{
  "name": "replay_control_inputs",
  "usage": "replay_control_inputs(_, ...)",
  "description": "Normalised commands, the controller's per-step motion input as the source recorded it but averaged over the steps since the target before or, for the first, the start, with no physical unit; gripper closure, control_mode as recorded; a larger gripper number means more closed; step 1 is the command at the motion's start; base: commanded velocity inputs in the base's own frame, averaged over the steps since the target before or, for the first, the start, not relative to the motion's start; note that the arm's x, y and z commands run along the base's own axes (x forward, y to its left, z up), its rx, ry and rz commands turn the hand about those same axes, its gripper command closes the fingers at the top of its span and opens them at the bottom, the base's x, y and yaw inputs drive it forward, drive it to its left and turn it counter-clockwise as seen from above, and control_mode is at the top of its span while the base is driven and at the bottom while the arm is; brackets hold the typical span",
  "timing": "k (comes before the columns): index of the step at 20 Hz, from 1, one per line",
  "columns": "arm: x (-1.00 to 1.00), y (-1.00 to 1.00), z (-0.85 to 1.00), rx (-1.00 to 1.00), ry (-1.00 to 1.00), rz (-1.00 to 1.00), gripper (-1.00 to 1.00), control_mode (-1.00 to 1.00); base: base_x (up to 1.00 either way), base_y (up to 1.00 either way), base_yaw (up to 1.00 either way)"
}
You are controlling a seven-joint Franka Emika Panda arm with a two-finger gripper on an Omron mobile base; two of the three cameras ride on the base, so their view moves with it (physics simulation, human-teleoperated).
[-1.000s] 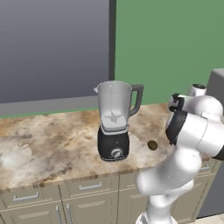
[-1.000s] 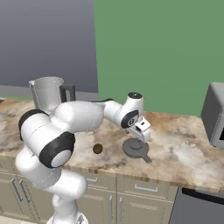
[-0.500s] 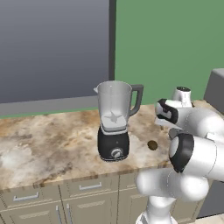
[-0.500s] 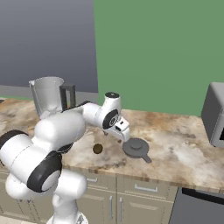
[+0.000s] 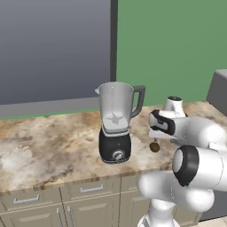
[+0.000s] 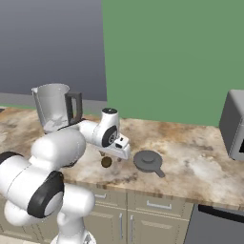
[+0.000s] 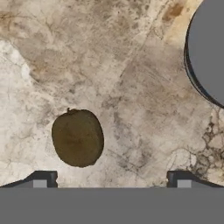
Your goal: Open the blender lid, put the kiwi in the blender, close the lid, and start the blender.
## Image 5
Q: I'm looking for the narrow beige drawer front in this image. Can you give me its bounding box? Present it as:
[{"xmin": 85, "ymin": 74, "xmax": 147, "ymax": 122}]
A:
[{"xmin": 119, "ymin": 174, "xmax": 142, "ymax": 193}]

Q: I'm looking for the clear blender jar with handle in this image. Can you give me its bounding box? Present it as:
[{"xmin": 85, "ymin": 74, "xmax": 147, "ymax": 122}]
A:
[{"xmin": 94, "ymin": 82, "xmax": 146, "ymax": 137}]

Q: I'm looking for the dark grey appliance front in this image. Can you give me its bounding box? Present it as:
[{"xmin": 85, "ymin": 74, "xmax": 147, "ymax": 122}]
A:
[{"xmin": 200, "ymin": 191, "xmax": 227, "ymax": 222}]

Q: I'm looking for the grey window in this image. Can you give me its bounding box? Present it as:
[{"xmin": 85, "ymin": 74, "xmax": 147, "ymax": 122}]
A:
[{"xmin": 0, "ymin": 0, "xmax": 119, "ymax": 118}]

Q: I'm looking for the brown kiwi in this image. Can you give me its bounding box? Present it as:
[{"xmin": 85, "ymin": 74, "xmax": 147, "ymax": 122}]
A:
[{"xmin": 149, "ymin": 142, "xmax": 160, "ymax": 153}]

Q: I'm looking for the silver cupboard door handle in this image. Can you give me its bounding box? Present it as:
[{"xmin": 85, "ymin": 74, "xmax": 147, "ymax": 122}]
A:
[
  {"xmin": 55, "ymin": 207, "xmax": 62, "ymax": 227},
  {"xmin": 67, "ymin": 206, "xmax": 74, "ymax": 227}
]

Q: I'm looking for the wide beige drawer front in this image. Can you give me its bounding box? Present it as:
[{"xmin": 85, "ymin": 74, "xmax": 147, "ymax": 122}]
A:
[
  {"xmin": 0, "ymin": 190, "xmax": 63, "ymax": 215},
  {"xmin": 59, "ymin": 177, "xmax": 121, "ymax": 204}
]

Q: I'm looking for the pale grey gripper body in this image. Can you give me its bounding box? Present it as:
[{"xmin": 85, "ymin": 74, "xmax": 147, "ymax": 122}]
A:
[{"xmin": 148, "ymin": 126, "xmax": 176, "ymax": 143}]

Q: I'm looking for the beige cupboard door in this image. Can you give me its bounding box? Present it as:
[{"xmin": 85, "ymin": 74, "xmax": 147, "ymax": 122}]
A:
[
  {"xmin": 119, "ymin": 190, "xmax": 153, "ymax": 227},
  {"xmin": 0, "ymin": 203, "xmax": 65, "ymax": 227},
  {"xmin": 172, "ymin": 206, "xmax": 203, "ymax": 227},
  {"xmin": 61, "ymin": 193, "xmax": 121, "ymax": 227}
]

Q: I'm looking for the black blender base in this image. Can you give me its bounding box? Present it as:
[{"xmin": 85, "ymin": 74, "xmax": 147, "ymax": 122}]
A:
[{"xmin": 98, "ymin": 128, "xmax": 132, "ymax": 164}]

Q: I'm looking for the silver drawer handle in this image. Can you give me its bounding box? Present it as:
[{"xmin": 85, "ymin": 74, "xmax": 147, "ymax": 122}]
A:
[
  {"xmin": 79, "ymin": 184, "xmax": 105, "ymax": 194},
  {"xmin": 12, "ymin": 194, "xmax": 41, "ymax": 206}
]

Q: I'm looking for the silver blender knob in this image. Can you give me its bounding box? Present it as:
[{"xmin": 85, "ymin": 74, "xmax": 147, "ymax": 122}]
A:
[{"xmin": 112, "ymin": 150, "xmax": 126, "ymax": 162}]

